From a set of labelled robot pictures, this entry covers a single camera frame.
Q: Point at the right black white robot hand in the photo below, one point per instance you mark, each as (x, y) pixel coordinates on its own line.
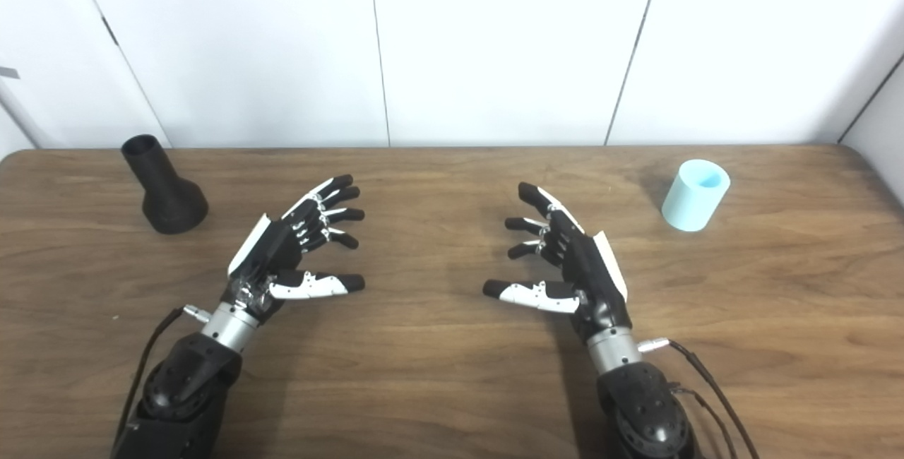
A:
(593, 275)

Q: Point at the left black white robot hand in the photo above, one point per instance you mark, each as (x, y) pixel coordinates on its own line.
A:
(275, 247)

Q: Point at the black flared nozzle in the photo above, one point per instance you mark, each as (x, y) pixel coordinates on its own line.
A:
(169, 201)

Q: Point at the light blue cylinder cup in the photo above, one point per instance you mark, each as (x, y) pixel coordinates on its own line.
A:
(692, 205)

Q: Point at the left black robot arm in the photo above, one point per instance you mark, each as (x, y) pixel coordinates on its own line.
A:
(187, 388)

